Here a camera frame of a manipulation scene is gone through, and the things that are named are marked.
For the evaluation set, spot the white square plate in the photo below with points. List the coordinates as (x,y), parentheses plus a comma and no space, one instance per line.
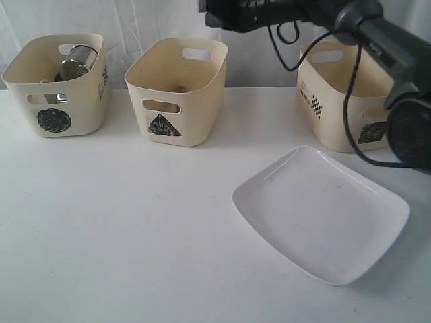
(326,219)

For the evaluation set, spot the steel bowl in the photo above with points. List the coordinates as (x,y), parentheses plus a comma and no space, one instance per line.
(55,98)

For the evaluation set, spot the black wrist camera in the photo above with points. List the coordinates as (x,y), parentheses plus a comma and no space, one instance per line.
(206,6)

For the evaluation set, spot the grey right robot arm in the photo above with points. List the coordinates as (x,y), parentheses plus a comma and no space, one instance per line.
(403,55)

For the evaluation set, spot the cream bin square mark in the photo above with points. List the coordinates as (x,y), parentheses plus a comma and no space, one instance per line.
(322,82)

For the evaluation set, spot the cream bin circle mark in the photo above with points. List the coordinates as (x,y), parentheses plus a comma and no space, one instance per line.
(35,67)

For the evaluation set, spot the steel mug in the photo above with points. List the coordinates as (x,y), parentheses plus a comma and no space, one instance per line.
(77,63)

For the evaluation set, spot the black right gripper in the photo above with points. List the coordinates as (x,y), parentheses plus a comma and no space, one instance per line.
(252,15)

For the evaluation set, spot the cream bin triangle mark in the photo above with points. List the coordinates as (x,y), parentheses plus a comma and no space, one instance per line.
(182,119)

